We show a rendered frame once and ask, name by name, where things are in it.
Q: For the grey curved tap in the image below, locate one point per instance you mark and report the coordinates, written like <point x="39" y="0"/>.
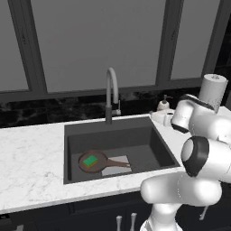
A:
<point x="109" y="99"/>

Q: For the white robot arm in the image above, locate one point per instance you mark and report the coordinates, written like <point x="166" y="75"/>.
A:
<point x="192" y="186"/>

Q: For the green and yellow sponge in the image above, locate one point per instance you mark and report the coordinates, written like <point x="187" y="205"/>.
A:
<point x="90" y="161"/>

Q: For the dark framed window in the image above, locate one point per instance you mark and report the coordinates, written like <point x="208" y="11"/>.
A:
<point x="102" y="87"/>

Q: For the dark cupboard door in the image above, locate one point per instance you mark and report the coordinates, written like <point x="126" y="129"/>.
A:
<point x="141" y="216"/>
<point x="96" y="218"/>
<point x="219" y="216"/>

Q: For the dark grey sink basin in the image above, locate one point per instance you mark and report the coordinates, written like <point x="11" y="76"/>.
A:
<point x="120" y="135"/>

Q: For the brown frying pan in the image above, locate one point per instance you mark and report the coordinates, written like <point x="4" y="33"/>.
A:
<point x="93" y="168"/>

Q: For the white soap dispenser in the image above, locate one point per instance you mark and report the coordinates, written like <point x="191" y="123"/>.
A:
<point x="164" y="104"/>

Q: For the white paper towel roll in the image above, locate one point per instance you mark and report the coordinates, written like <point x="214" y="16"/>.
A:
<point x="213" y="90"/>

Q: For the pale grey sink bottom plate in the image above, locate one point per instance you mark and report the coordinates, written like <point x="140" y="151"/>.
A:
<point x="120" y="170"/>

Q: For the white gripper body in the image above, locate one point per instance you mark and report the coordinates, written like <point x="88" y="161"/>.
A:
<point x="157" y="116"/>

